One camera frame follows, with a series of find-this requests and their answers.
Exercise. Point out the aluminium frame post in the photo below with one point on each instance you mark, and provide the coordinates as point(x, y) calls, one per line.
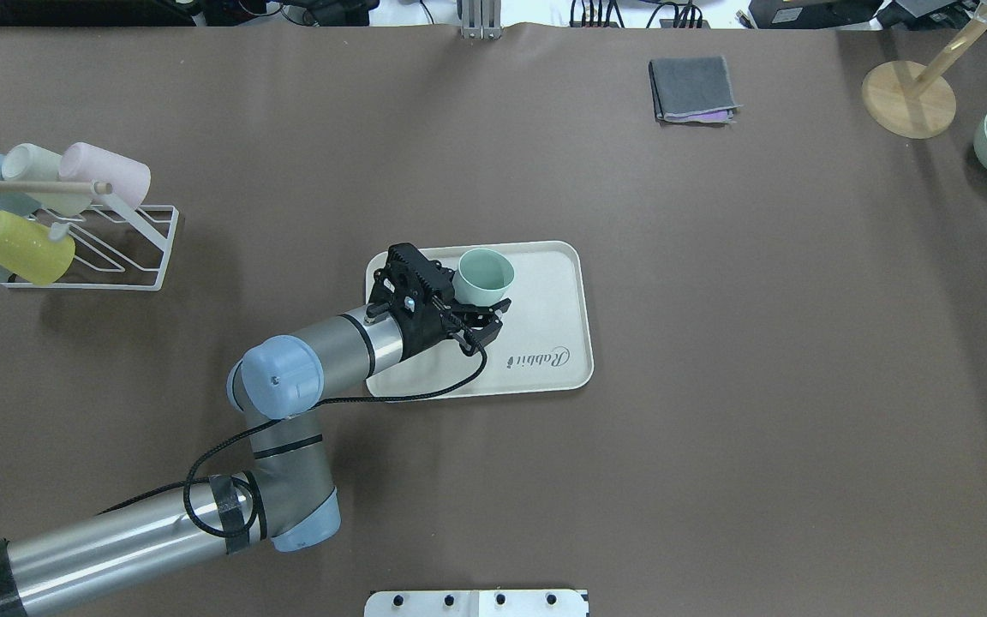
point(480, 19)

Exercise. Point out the yellow plastic cup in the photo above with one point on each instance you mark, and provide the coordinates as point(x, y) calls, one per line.
point(28, 250)

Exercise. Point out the cream white plastic cup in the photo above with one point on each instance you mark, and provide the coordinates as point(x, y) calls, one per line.
point(30, 162)

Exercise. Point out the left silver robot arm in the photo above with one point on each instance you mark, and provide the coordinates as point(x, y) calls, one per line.
point(288, 497)

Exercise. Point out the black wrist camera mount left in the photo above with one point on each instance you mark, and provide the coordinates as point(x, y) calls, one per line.
point(405, 285)

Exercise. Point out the cream rabbit tray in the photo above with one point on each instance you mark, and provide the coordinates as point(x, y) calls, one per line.
point(545, 343)

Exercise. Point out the grey folded cloth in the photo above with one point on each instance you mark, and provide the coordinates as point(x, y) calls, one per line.
point(689, 85)

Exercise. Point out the white pedestal column base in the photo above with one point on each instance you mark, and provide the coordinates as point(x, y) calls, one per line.
point(491, 602)

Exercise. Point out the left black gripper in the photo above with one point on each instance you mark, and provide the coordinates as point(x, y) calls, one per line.
point(421, 332)

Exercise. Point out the white wire cup rack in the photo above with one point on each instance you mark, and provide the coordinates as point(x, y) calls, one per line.
point(117, 247)

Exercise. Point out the green plastic cup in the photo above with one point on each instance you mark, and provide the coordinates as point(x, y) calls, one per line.
point(483, 277)

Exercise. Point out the pink plastic cup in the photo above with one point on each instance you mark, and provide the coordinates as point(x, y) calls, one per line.
point(130, 179)

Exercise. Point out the wooden cup tree stand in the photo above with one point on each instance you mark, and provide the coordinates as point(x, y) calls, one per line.
point(914, 100)

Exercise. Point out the purple folded cloth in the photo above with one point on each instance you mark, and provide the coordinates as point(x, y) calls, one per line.
point(712, 117)

